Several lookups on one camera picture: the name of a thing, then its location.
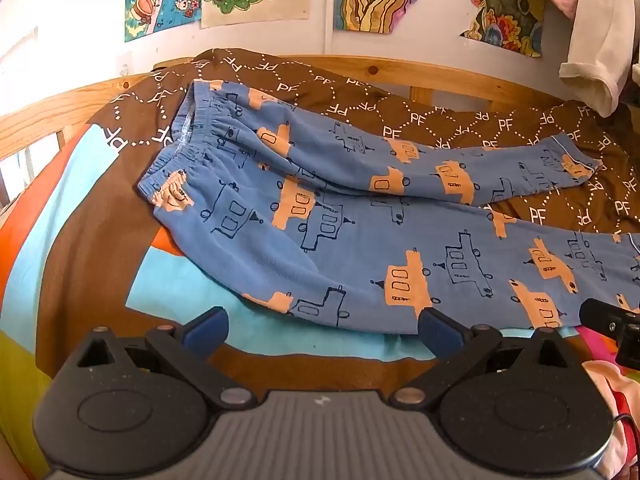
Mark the colourful striped bed sheet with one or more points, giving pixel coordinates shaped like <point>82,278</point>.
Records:
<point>75,210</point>

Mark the pink cloth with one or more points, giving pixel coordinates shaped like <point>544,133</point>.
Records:
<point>615,450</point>

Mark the brown patterned blanket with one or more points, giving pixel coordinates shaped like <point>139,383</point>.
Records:
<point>450,120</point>

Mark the dark green fish wall poster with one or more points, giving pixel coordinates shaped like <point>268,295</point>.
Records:
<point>505,5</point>

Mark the white wall pipe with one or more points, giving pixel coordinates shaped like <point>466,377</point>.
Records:
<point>329,10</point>

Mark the blue printed pants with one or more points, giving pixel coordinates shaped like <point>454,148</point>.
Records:
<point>350,240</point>

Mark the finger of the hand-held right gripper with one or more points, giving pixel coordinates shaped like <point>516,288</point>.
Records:
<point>607,317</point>

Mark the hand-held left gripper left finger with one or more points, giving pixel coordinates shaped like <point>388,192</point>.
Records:
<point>204,331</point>

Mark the wooden bed frame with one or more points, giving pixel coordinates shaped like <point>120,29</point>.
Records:
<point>50,115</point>

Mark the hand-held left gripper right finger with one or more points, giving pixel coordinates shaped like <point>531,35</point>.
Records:
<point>440,332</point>

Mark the white hanging garment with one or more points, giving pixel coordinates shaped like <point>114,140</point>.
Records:
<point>600,50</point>

